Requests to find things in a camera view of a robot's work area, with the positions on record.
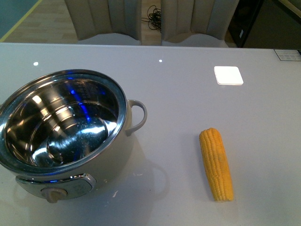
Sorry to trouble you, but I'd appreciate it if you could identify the beige chair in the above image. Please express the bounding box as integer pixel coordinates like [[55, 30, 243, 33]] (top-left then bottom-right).
[[161, 0, 239, 48], [65, 0, 142, 46]]

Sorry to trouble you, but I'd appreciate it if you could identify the yellow corn cob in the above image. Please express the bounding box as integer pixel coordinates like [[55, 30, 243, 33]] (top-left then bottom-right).
[[199, 128, 234, 202]]

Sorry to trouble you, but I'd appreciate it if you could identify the grey electric cooking pot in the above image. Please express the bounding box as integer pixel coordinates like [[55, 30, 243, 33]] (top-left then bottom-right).
[[0, 69, 147, 203]]

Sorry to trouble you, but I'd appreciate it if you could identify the label sticker on table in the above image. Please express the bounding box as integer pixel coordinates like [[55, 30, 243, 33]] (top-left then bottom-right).
[[274, 49, 301, 61]]

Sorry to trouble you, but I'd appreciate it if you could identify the beige chair on left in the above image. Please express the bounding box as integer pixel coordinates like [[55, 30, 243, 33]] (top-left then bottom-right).
[[65, 0, 142, 46]]

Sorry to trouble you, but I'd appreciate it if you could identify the beige chair on right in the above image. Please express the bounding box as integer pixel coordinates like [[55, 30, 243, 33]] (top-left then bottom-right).
[[161, 0, 239, 48]]

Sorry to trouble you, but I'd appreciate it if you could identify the black cable bundle on floor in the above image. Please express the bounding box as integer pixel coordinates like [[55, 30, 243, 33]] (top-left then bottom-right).
[[141, 5, 162, 33]]

